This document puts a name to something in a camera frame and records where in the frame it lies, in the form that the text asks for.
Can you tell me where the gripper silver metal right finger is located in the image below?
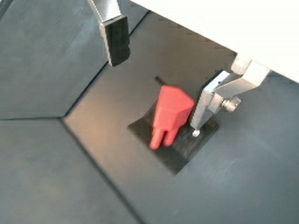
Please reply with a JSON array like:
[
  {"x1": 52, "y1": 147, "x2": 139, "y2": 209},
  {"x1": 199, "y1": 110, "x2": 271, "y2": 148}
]
[{"x1": 191, "y1": 55, "x2": 271, "y2": 131}]

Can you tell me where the red three prong object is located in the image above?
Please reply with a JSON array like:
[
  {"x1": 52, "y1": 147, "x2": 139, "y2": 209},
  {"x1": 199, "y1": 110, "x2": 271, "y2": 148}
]
[{"x1": 150, "y1": 85, "x2": 194, "y2": 150}]

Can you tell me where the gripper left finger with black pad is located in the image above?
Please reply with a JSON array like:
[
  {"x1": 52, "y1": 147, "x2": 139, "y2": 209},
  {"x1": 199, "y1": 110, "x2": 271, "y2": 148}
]
[{"x1": 89, "y1": 0, "x2": 131, "y2": 67}]

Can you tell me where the black curved fixture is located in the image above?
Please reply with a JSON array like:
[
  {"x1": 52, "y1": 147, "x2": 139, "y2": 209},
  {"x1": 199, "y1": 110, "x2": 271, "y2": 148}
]
[{"x1": 129, "y1": 76, "x2": 219, "y2": 174}]

